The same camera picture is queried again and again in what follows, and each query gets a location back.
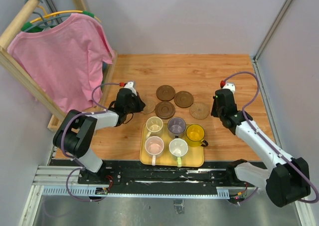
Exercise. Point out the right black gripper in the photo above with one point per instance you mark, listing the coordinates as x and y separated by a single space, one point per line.
217 110

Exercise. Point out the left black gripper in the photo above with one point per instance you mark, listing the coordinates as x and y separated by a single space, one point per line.
137 104

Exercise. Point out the woven rattan coaster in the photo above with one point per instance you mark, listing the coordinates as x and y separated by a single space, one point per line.
150 106
199 110

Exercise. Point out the brown coaster bottom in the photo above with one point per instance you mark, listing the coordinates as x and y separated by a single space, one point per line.
165 110

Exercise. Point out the brown coaster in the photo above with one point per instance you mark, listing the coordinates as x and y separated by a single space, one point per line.
165 110
165 93
183 99

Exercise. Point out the brown coaster top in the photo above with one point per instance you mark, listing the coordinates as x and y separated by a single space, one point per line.
165 93

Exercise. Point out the yellow transparent mug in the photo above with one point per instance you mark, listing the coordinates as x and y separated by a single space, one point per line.
195 136

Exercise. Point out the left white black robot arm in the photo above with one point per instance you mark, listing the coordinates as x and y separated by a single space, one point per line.
75 134

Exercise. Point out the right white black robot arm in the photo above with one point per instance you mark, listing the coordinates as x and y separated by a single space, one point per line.
285 179

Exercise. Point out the cream mug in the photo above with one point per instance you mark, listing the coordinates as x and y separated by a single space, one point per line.
154 127

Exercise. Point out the purple mug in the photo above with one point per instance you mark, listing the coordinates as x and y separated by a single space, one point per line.
176 127

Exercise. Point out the pink mug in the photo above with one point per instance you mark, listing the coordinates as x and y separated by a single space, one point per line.
154 147

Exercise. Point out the yellow plastic tray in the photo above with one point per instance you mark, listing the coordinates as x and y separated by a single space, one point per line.
166 151

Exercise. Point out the pink t-shirt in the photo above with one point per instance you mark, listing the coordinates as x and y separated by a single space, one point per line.
66 61

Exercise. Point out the yellow hanger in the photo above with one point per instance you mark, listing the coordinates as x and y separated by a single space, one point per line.
81 8

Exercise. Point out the grey-green hanger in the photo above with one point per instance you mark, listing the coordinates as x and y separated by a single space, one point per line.
47 20

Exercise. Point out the wooden clothes rack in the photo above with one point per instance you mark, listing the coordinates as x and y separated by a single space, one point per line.
17 71

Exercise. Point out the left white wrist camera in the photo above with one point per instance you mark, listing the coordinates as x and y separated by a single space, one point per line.
131 86

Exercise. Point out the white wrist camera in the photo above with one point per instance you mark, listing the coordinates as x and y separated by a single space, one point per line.
230 86
131 86

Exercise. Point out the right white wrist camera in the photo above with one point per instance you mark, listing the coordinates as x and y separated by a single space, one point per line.
230 86

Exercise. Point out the white green-handled mug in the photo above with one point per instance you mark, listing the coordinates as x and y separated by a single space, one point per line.
178 149

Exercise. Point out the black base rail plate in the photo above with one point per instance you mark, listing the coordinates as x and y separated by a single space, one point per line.
133 178

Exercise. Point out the aluminium frame rails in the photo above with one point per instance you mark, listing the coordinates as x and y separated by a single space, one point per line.
54 187

